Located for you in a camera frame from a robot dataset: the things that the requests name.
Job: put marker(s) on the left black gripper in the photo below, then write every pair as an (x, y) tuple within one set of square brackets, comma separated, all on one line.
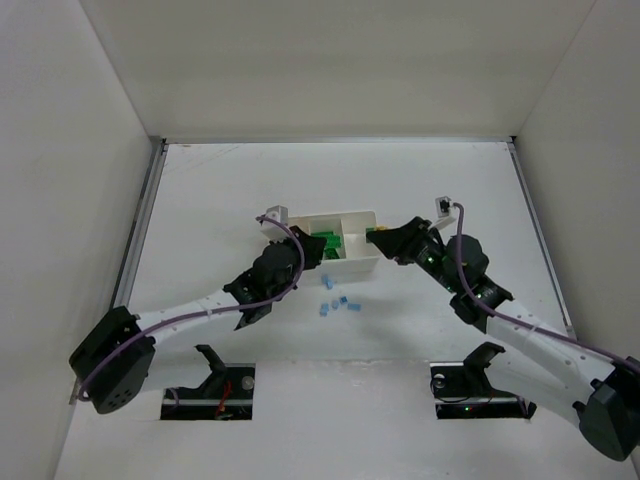
[(307, 245)]

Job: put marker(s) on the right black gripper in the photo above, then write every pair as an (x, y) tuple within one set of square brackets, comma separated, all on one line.
[(409, 242)]

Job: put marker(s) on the green lego brick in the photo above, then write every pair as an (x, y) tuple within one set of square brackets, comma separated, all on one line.
[(333, 249)]

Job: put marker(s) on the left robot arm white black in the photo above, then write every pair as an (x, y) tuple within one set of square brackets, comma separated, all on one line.
[(128, 353)]

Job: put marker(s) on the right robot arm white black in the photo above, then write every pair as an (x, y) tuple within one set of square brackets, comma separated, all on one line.
[(595, 391)]

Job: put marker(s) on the white three-compartment container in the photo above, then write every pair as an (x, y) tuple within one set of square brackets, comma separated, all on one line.
[(360, 257)]

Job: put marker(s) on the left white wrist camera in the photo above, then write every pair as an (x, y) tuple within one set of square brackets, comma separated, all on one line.
[(275, 222)]

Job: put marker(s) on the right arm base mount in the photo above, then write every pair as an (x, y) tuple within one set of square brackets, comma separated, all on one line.
[(461, 389)]

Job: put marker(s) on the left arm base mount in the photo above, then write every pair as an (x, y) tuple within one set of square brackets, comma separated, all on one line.
[(225, 394)]

